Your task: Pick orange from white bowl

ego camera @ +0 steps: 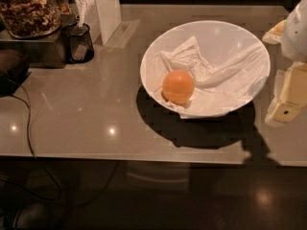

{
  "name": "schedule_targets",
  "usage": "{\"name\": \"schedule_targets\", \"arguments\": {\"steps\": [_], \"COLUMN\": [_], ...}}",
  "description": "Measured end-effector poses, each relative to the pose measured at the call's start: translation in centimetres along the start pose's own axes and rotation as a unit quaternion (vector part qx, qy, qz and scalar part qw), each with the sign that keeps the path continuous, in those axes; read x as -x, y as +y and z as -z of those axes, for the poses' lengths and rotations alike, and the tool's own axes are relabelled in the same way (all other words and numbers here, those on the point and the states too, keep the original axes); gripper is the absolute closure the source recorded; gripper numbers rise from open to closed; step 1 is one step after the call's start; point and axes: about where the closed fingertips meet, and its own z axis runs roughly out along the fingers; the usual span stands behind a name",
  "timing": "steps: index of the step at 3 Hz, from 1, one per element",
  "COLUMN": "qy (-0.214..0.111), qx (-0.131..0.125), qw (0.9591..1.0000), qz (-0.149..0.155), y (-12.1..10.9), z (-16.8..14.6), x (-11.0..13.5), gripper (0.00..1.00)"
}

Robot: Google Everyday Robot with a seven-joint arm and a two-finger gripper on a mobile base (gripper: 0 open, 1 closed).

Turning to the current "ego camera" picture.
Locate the orange fruit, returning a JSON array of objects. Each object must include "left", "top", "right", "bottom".
[{"left": 162, "top": 70, "right": 195, "bottom": 104}]

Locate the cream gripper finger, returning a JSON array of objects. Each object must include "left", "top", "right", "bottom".
[
  {"left": 262, "top": 20, "right": 286, "bottom": 45},
  {"left": 265, "top": 61, "right": 307, "bottom": 127}
]

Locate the dark device at left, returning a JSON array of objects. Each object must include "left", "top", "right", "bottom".
[{"left": 0, "top": 50, "right": 31, "bottom": 96}]

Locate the white paper napkin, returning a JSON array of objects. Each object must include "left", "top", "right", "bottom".
[{"left": 140, "top": 36, "right": 271, "bottom": 119}]

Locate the white utensil in cup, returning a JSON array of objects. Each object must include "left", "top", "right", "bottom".
[{"left": 78, "top": 0, "right": 87, "bottom": 28}]

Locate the black cable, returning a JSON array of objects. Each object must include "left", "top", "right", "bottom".
[{"left": 0, "top": 79, "right": 63, "bottom": 202}]

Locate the metal tray stand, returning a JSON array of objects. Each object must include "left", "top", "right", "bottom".
[{"left": 0, "top": 14, "right": 75, "bottom": 68}]

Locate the black mesh cup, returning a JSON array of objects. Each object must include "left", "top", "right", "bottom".
[{"left": 60, "top": 23, "right": 94, "bottom": 64}]

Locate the white upright box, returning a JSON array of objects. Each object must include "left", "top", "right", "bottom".
[{"left": 83, "top": 0, "right": 122, "bottom": 45}]

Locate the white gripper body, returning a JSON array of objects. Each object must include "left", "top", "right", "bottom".
[{"left": 281, "top": 0, "right": 307, "bottom": 62}]

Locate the white bowl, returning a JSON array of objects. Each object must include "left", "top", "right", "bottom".
[{"left": 139, "top": 19, "right": 272, "bottom": 120}]

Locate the glass jar of nuts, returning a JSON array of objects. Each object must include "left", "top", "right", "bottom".
[{"left": 0, "top": 0, "right": 60, "bottom": 39}]

